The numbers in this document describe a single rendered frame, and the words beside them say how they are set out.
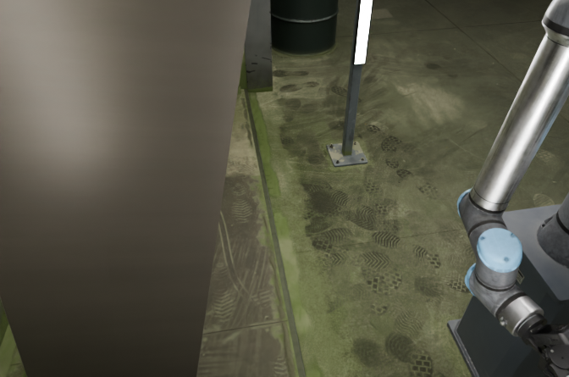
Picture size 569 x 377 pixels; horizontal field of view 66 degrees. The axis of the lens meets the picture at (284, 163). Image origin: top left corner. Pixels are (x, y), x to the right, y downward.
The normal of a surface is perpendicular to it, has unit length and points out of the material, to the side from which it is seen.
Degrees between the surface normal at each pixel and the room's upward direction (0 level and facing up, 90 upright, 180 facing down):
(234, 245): 0
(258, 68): 90
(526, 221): 0
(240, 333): 0
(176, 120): 90
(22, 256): 90
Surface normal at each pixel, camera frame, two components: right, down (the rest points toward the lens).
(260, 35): 0.17, 0.63
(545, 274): 0.00, -0.76
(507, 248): -0.20, -0.69
